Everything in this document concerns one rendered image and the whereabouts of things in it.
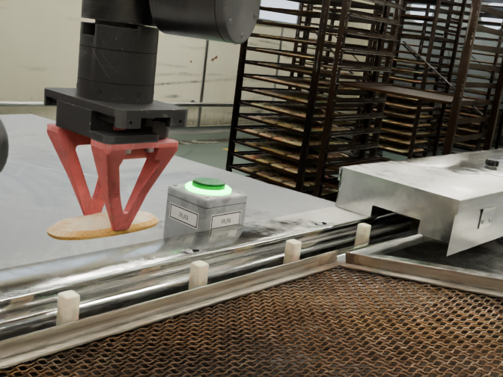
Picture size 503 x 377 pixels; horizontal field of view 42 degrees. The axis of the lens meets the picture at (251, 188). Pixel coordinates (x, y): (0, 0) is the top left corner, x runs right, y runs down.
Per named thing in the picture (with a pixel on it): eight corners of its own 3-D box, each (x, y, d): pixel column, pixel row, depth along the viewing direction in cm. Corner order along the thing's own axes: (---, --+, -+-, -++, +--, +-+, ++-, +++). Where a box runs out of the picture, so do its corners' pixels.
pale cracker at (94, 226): (141, 215, 57) (142, 202, 57) (169, 227, 55) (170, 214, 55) (35, 230, 50) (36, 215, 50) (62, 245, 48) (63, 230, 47)
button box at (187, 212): (202, 259, 87) (211, 178, 84) (245, 280, 82) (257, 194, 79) (153, 270, 81) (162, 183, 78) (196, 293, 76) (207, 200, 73)
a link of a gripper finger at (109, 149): (119, 208, 57) (127, 99, 55) (173, 232, 52) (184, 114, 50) (48, 218, 52) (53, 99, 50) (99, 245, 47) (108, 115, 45)
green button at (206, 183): (208, 188, 82) (209, 176, 82) (230, 196, 79) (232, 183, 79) (184, 191, 79) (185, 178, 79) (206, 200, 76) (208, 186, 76)
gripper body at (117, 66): (109, 110, 56) (116, 21, 54) (188, 133, 50) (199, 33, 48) (40, 111, 51) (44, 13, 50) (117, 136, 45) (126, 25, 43)
